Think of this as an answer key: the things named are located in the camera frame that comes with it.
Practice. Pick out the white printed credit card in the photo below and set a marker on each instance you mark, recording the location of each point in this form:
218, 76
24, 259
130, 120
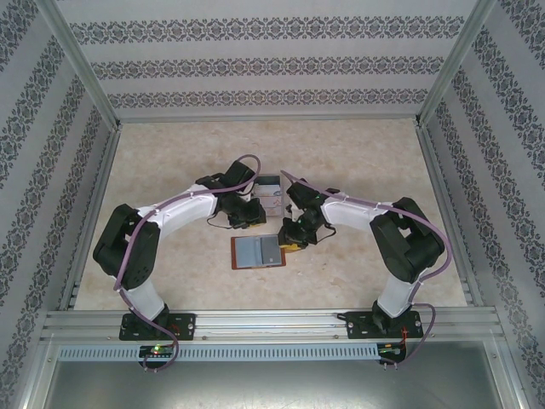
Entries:
272, 206
268, 189

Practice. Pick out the brown leather card holder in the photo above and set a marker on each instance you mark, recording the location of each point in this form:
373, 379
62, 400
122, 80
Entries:
249, 253

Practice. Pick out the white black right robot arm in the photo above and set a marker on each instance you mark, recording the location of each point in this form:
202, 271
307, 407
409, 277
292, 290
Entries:
349, 213

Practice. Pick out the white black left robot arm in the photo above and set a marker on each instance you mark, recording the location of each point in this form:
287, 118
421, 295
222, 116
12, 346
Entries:
183, 209

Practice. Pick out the dark grey credit card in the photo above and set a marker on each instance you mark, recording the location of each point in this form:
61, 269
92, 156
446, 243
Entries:
270, 251

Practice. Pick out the clear plastic card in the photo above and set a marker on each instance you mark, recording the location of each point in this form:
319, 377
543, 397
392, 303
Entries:
269, 180

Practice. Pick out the grey metal sheet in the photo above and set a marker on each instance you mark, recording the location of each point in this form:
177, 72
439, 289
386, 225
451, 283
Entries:
272, 383

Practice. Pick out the white left camera bracket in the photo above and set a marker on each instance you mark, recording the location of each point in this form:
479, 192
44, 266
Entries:
252, 194

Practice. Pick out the aluminium mounting rail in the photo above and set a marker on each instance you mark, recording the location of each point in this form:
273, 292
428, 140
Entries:
264, 326

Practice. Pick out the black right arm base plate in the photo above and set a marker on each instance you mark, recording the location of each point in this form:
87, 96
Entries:
357, 326

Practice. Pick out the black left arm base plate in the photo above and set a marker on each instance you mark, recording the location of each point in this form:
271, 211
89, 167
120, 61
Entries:
187, 326

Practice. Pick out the aluminium side rail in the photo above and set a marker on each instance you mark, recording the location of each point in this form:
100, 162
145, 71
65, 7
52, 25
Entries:
437, 179
103, 179

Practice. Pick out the aluminium frame post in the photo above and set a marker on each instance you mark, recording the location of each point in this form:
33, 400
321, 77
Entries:
457, 64
81, 64

